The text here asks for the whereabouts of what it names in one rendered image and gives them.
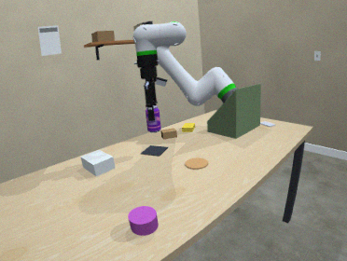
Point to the purple drink can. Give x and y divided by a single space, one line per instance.
154 126

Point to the tan round coaster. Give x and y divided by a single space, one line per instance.
196 163

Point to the dark grey square coaster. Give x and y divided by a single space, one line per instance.
154 150

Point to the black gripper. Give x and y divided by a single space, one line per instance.
150 91

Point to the purple short cylinder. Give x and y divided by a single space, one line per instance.
143 220

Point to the tan cardboard box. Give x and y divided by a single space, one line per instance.
169 133

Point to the yellow rectangular block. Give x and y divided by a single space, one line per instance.
188 127

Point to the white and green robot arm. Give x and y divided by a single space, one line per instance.
150 38

